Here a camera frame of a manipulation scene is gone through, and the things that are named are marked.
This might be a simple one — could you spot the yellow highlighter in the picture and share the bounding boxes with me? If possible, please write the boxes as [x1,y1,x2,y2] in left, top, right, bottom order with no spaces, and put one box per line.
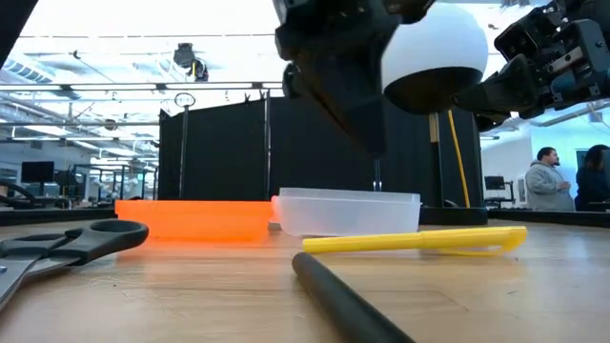
[301,225,529,257]

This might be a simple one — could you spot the orange plastic tray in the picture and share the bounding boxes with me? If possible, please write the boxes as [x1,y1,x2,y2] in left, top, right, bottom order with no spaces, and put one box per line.
[114,199,275,241]

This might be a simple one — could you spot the black-handled scissors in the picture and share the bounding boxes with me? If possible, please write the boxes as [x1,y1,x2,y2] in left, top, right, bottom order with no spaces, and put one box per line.
[0,218,151,312]

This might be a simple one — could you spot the ring-topped pole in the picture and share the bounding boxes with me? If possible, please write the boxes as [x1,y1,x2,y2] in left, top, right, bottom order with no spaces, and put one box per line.
[173,91,197,201]

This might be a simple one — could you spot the black curtain partition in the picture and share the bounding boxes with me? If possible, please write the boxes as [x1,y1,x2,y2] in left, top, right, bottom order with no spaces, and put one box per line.
[157,93,484,202]

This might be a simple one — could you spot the clear plastic supply box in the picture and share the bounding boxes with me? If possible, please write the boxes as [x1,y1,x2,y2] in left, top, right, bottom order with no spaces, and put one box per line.
[271,186,423,238]

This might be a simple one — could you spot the ceiling-hung camera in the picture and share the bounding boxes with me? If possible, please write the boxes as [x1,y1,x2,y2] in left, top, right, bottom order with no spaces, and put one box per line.
[172,42,210,84]

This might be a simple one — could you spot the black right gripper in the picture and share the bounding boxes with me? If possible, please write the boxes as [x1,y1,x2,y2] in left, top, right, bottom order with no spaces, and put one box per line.
[452,0,610,133]

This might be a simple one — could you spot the black cylindrical marker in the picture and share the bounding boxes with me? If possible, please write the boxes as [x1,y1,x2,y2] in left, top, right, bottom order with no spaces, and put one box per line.
[291,252,417,343]

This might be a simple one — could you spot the dark computer monitor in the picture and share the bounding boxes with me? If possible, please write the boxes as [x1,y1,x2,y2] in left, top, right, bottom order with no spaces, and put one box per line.
[20,161,55,185]

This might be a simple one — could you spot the black table frame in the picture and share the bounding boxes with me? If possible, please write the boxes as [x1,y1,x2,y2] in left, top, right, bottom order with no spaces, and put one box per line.
[0,207,610,229]

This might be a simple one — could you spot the person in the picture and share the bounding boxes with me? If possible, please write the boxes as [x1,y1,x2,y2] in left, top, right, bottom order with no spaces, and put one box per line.
[574,143,610,212]
[524,146,576,212]

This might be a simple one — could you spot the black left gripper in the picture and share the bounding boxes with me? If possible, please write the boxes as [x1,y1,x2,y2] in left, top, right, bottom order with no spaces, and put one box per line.
[274,0,437,157]

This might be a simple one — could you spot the yellow cord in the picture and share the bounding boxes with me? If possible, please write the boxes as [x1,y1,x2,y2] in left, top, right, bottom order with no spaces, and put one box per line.
[446,109,472,210]

